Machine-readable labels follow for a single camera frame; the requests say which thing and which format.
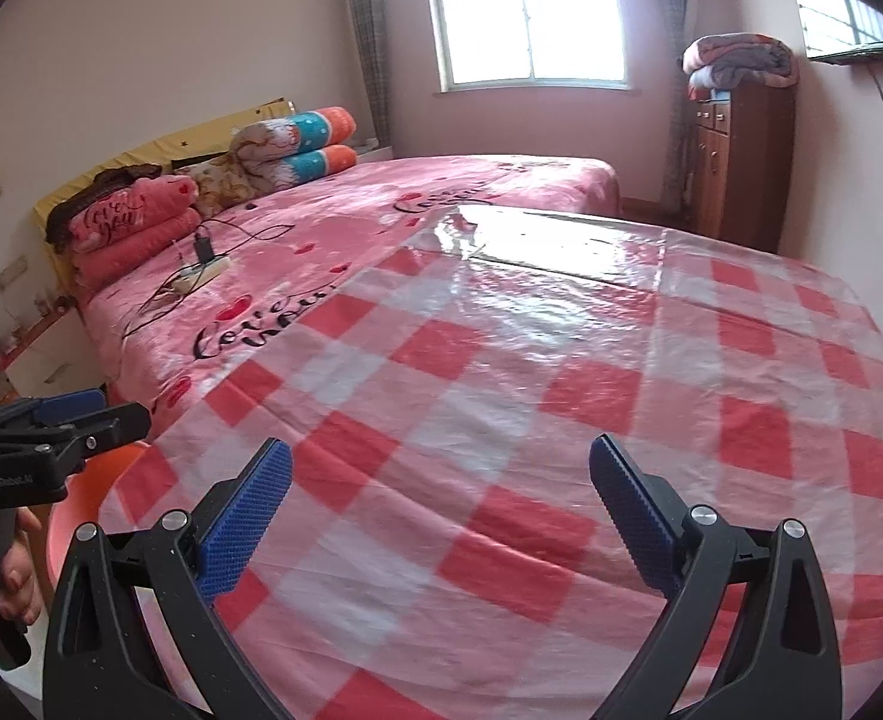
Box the folded cartoon print quilt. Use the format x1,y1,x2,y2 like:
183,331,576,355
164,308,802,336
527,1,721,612
229,106,358,192

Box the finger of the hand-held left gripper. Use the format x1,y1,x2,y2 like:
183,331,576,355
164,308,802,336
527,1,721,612
0,388,108,436
51,403,149,473

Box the colourful pillows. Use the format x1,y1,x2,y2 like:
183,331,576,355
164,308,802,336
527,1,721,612
32,97,296,241

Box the white bedside table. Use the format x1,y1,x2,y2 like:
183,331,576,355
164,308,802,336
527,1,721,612
0,304,108,421

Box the folded pink grey blanket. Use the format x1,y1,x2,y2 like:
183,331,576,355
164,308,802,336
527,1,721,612
681,34,798,100

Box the grey checked curtain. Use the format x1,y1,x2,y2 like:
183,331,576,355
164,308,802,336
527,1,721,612
343,0,393,147
647,0,701,218

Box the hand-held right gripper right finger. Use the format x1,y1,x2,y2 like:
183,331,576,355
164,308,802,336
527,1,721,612
589,433,842,720

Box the person's left hand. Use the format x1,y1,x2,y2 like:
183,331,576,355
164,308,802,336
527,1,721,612
0,506,46,627

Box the window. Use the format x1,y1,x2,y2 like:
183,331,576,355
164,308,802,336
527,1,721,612
424,0,630,91

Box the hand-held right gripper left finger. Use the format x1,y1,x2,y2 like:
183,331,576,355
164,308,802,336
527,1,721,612
43,439,294,720

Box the beige floral pillow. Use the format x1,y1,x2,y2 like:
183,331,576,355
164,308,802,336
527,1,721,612
186,157,258,217

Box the red checked plastic tablecloth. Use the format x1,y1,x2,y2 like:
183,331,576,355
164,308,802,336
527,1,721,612
96,206,883,720

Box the white power strip with cables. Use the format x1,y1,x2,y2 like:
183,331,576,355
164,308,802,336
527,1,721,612
122,221,292,335

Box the brown wooden cabinet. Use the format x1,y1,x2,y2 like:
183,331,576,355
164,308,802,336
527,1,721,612
689,79,797,252

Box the pink heart print bed blanket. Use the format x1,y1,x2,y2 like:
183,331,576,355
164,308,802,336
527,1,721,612
81,154,622,421

